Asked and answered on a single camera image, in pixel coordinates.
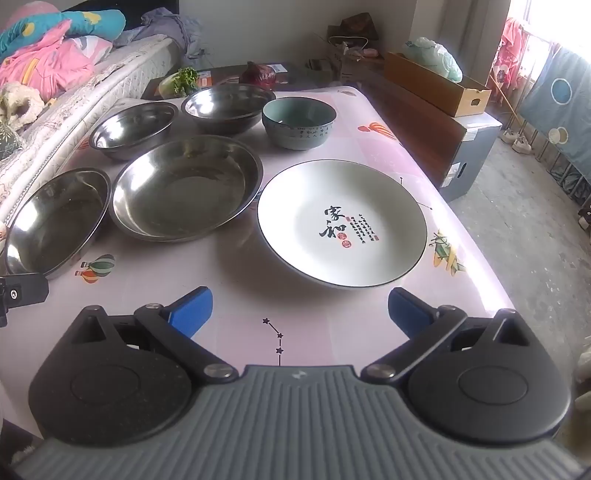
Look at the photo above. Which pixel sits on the open cardboard box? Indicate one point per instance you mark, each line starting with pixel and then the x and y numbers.
pixel 429 87

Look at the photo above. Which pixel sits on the green leaf-print pillow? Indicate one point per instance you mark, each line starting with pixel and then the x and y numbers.
pixel 8 141

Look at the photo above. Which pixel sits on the white fuzzy cloth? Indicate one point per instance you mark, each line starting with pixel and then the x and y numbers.
pixel 16 108

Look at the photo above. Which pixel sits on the teal ceramic bowl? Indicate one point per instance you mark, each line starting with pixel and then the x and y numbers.
pixel 295 134

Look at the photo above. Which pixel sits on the dark flat carton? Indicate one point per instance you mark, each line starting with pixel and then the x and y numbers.
pixel 221 76

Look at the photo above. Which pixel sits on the pink printed tablecloth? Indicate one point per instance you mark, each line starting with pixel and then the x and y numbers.
pixel 231 277

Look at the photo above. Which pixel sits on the pink pillow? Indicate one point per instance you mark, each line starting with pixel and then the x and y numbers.
pixel 32 10

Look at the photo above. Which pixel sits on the dark bed headboard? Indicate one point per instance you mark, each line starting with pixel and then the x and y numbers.
pixel 138 11

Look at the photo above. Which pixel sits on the brown paper bag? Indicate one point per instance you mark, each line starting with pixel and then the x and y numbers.
pixel 355 25

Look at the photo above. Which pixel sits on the white shoe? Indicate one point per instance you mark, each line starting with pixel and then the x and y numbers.
pixel 524 145
pixel 509 134

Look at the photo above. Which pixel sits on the deep steel bowl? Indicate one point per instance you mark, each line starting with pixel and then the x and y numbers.
pixel 226 106

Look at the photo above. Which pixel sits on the pink blanket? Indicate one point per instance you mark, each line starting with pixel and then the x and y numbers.
pixel 51 64

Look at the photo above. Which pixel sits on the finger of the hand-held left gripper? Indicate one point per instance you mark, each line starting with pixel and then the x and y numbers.
pixel 25 290

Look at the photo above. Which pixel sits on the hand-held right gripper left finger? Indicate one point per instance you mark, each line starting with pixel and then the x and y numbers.
pixel 194 310

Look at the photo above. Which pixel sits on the white plate with calligraphy print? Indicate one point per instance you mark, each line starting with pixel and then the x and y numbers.
pixel 300 221

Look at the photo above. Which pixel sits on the pink hanging garment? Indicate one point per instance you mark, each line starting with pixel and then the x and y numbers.
pixel 510 50

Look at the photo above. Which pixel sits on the large wood-print carton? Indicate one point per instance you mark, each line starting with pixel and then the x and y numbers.
pixel 415 129

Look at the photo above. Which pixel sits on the blue hanging cloth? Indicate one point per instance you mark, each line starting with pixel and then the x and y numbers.
pixel 558 106

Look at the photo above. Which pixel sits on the shallow steel plate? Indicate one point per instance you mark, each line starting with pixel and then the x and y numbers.
pixel 184 194
pixel 51 221

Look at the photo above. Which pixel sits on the leafy green vegetable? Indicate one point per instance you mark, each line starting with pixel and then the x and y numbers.
pixel 184 78

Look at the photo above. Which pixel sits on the small steel bowl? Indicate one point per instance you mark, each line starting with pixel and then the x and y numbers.
pixel 134 127

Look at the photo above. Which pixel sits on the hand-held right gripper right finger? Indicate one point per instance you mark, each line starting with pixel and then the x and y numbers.
pixel 406 314

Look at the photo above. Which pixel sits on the grey clothes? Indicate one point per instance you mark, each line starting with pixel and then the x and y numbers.
pixel 161 30

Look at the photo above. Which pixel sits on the yellow stick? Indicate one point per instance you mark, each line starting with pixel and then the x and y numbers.
pixel 505 99

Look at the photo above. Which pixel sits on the dark red plastic bag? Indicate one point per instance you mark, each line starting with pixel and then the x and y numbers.
pixel 258 76

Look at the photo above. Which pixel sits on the pale green plastic bag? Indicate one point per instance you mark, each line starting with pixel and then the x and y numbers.
pixel 434 57

